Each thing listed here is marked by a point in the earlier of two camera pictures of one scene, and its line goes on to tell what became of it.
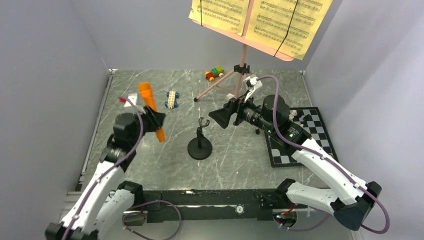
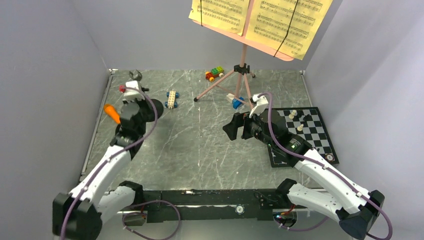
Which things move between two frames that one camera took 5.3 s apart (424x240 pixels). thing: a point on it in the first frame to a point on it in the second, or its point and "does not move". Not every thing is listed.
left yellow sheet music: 227,15 does not move
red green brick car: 214,73 does not move
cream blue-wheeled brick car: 172,95 does not move
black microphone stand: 200,148 to 137,75
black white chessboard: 310,120 does not move
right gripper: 222,116 to 237,121
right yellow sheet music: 269,21 does not move
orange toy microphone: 147,95 to 111,111
